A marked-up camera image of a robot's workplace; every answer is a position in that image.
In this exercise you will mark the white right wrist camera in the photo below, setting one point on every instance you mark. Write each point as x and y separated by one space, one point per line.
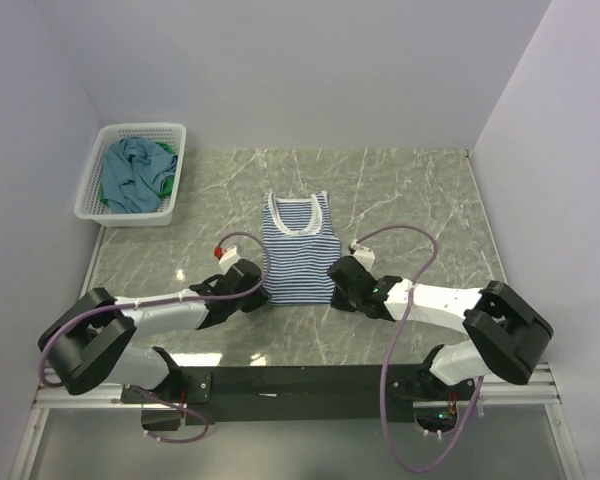
363 255

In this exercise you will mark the blue white striped tank top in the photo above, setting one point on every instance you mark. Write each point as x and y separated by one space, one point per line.
300 239

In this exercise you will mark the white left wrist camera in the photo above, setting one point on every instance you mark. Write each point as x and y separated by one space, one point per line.
227 256

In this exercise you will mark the teal tank top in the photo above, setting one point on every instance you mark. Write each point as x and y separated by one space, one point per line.
135 175

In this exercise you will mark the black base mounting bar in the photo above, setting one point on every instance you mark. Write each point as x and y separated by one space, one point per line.
279 393

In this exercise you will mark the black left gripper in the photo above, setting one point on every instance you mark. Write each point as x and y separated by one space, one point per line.
261 297

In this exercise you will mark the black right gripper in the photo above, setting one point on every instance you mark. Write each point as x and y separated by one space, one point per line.
338 302

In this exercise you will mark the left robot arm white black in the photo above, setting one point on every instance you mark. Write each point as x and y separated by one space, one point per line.
90 343

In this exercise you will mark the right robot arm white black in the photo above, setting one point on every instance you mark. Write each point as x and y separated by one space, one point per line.
506 337

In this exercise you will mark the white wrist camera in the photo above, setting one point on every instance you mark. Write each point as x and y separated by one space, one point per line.
227 256
363 255

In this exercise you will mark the white plastic laundry basket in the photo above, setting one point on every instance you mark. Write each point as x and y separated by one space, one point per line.
132 175

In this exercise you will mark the green tank top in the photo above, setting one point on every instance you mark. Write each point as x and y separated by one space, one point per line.
167 185

